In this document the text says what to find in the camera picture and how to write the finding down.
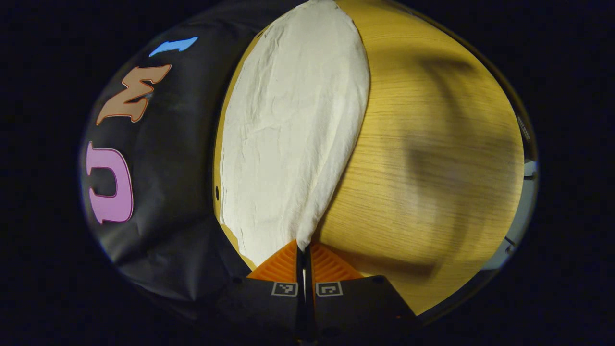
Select white jeans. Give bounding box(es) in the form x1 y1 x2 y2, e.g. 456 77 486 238
219 0 371 268

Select black backdrop cloth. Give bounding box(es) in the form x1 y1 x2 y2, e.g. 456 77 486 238
79 0 308 308

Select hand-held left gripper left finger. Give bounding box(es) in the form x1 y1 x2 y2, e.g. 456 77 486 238
215 239 306 343

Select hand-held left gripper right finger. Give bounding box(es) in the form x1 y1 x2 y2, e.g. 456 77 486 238
305 242 419 343

